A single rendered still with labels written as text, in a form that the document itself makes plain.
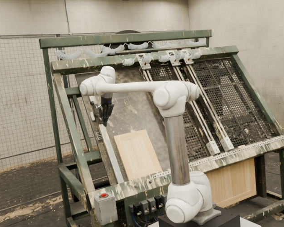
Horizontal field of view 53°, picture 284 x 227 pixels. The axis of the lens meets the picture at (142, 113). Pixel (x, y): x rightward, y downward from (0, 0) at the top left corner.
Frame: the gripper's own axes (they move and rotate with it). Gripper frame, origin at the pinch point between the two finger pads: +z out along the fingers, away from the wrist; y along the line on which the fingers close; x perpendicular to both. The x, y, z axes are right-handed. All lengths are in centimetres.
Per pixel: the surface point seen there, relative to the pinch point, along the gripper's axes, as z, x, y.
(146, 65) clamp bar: -15, -60, -78
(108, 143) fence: 31.1, -13.0, -12.0
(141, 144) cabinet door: 35, -5, -41
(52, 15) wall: 30, -536, -149
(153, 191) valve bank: 56, 30, -31
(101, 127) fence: 22.7, -26.4, -11.8
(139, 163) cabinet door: 44, 7, -32
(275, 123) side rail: 33, 27, -195
